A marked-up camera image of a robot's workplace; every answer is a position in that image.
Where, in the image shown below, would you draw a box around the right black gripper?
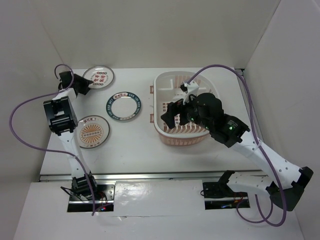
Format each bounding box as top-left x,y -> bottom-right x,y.
160,90 -> 212,130

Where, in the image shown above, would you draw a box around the white plate red characters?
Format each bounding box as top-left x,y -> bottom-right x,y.
82,65 -> 115,90

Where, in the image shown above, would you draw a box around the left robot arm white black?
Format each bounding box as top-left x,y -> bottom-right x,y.
43,70 -> 99,200

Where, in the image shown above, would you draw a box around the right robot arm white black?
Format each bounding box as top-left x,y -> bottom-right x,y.
160,92 -> 314,212

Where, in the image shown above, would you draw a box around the white orange plastic dish rack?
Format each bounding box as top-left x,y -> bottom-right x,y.
150,70 -> 209,147

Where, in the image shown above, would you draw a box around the white plate dark teal rim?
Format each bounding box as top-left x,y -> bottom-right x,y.
106,91 -> 142,121

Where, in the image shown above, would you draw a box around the white plate orange sunburst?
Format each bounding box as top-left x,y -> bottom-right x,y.
76,115 -> 111,149

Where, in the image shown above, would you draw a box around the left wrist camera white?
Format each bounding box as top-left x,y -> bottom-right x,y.
59,71 -> 73,88

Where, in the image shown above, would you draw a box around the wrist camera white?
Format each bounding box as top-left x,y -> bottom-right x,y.
180,80 -> 199,105
59,71 -> 73,88

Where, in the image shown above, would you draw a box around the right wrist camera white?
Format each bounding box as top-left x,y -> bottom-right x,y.
180,80 -> 199,105

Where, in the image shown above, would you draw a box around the aluminium rail front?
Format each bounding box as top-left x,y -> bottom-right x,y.
38,170 -> 266,182

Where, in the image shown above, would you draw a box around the aluminium rail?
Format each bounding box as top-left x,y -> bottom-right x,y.
38,170 -> 266,182
235,68 -> 259,143

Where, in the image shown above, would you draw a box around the aluminium rail right side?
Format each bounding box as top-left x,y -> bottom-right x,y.
235,68 -> 259,143

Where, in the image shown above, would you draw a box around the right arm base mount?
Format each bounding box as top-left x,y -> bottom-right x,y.
200,182 -> 250,210

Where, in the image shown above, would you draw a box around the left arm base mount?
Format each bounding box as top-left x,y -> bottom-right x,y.
67,183 -> 116,213

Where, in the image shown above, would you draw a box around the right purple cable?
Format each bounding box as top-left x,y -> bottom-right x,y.
187,64 -> 288,227

